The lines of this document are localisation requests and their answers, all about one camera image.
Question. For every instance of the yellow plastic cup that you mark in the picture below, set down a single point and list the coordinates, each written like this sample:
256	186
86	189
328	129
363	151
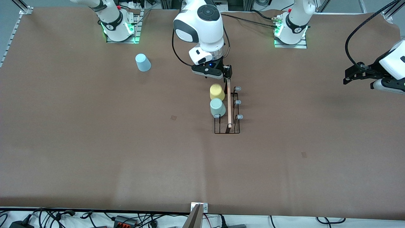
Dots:
217	91

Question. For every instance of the light blue plastic cup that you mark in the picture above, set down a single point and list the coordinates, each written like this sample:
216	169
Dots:
143	63

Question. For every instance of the small metal edge bracket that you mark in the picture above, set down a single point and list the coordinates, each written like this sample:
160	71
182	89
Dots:
205	207

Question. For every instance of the left arm aluminium base plate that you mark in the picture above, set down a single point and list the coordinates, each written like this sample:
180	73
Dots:
291	46

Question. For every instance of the pale green plastic cup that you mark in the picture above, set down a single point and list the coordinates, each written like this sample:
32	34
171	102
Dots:
217	108

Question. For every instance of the brown table mat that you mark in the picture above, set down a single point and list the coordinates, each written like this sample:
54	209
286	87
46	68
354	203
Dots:
202	164

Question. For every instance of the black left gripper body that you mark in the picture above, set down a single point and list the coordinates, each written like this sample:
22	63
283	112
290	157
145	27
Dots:
369	70

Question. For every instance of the black power adapter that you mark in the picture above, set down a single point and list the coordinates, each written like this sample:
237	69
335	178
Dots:
20	224

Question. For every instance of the grey camera mount pole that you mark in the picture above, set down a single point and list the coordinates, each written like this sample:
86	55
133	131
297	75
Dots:
193	220

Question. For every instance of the black orange connector block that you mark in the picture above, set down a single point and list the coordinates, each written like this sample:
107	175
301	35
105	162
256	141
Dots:
125	220

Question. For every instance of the right arm aluminium base plate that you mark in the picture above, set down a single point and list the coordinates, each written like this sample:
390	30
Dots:
136	31

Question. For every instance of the perforated aluminium rail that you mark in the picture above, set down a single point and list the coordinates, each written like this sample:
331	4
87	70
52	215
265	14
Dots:
13	34

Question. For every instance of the aluminium frame corner profile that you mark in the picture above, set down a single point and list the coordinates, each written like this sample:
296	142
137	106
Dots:
390	12

